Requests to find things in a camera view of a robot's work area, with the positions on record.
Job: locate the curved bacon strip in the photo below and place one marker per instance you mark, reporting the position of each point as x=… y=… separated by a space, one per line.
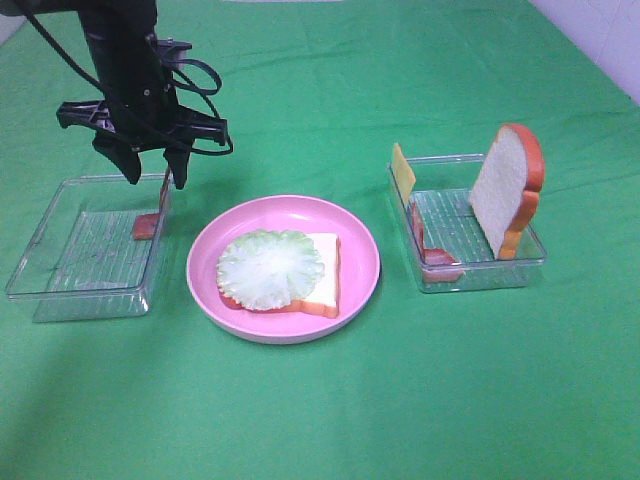
x=438 y=261

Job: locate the green tablecloth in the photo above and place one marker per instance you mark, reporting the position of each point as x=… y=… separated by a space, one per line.
x=540 y=382

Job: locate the yellow cheese slice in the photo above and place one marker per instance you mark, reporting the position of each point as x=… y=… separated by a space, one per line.
x=403 y=174

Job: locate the pink plate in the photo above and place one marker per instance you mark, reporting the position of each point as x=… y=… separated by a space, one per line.
x=358 y=274

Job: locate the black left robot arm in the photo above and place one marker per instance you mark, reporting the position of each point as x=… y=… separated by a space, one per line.
x=139 y=76

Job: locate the clear plastic tray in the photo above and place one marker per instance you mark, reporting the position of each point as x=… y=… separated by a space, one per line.
x=82 y=263
x=442 y=188

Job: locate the clear right plastic tray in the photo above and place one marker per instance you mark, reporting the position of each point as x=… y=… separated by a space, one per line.
x=442 y=188

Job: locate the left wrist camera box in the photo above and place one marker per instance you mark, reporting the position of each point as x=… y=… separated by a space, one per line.
x=171 y=53

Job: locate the green lettuce leaf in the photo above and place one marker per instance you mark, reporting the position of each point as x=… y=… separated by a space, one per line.
x=270 y=270

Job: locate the clear left plastic tray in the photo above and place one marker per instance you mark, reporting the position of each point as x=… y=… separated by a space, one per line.
x=82 y=263

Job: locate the bread slice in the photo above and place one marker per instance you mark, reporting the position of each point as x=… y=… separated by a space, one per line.
x=325 y=280
x=506 y=193

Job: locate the straight bacon strip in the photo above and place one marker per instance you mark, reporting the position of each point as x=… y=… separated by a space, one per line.
x=145 y=225

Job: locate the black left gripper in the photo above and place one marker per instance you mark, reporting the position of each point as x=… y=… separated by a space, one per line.
x=145 y=114

